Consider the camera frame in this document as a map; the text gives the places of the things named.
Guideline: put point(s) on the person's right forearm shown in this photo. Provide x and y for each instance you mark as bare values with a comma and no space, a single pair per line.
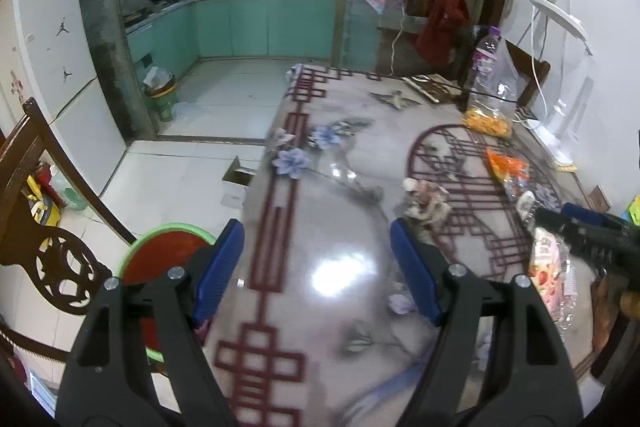
610,352

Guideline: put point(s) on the yellow floor item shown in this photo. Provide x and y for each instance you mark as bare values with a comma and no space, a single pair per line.
42,207

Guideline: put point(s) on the red basin with green rim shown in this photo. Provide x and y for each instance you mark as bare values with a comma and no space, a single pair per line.
165,252

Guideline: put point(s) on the green trash bin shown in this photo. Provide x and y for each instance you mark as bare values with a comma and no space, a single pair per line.
162,104

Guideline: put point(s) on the open white carton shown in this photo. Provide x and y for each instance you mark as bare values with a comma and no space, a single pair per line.
237,179

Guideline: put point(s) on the green detergent bottle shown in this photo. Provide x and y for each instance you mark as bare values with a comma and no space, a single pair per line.
70,194

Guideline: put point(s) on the person's right hand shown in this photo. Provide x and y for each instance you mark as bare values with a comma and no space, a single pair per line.
627,302

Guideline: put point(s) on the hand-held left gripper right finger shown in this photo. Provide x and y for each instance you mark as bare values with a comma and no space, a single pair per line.
415,272

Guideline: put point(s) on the pink snack packet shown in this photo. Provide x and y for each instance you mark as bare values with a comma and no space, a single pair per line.
547,267

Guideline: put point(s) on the white desk lamp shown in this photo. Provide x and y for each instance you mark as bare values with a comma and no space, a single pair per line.
560,122

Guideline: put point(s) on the floral paper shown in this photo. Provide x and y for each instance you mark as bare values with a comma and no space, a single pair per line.
430,204

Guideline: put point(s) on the small white wrapper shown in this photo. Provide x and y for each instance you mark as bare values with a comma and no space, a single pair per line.
527,204

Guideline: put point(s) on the colourful picture book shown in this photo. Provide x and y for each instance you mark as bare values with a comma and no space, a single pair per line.
42,392

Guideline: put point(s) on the teal kitchen cabinets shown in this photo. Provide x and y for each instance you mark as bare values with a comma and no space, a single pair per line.
260,27

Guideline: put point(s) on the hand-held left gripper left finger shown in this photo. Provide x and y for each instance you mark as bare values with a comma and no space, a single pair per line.
220,267

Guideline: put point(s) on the dark wooden chair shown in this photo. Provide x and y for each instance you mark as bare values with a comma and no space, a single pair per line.
525,72

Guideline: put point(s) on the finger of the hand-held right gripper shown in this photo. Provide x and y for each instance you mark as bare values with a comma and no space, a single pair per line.
590,214
552,221

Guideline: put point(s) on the orange snack packet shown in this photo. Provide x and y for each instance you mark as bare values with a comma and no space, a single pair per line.
505,167

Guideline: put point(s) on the white refrigerator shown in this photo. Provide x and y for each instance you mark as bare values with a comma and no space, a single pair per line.
50,57

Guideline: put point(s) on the plastic bottle with purple cap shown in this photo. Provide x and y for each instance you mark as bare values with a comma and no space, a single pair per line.
487,62

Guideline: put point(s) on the carved wooden chair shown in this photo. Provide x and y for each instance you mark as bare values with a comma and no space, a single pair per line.
22,247

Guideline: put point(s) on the brown book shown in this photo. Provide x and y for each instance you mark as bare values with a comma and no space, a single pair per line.
435,87

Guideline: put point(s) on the clear bag of orange snacks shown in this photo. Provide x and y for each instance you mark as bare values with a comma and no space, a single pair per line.
487,124

